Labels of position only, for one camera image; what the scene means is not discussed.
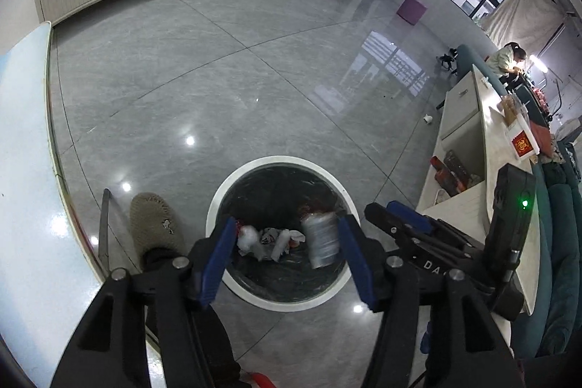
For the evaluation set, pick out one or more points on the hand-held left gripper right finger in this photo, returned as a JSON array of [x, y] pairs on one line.
[[359, 265]]

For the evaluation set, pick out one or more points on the beige knitted slipper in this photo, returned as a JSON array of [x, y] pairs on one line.
[[154, 220]]

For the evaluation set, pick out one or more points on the red and white wrapper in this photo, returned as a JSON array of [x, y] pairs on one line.
[[270, 235]]

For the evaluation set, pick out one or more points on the red and white carton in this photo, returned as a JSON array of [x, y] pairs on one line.
[[523, 140]]

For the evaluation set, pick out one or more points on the white round trash bin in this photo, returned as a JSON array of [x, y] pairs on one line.
[[282, 301]]

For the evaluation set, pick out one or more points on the white hanging sheet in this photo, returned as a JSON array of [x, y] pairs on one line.
[[523, 17]]

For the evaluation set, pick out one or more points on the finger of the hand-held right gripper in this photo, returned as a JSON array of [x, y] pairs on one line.
[[379, 220], [409, 213]]

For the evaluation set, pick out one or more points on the black bin liner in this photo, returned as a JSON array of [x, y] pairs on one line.
[[273, 197]]

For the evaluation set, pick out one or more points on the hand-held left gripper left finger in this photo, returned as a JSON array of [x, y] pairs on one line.
[[218, 260]]

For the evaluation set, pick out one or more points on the purple stool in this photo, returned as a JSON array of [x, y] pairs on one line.
[[411, 10]]

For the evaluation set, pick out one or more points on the long white table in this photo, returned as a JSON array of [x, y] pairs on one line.
[[489, 151]]

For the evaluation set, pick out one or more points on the red object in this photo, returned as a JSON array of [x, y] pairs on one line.
[[263, 381]]

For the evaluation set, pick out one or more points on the crushed silver can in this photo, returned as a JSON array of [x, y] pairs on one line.
[[320, 240]]

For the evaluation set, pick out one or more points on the crumpled white tissue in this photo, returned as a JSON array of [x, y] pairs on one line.
[[248, 240], [286, 242]]

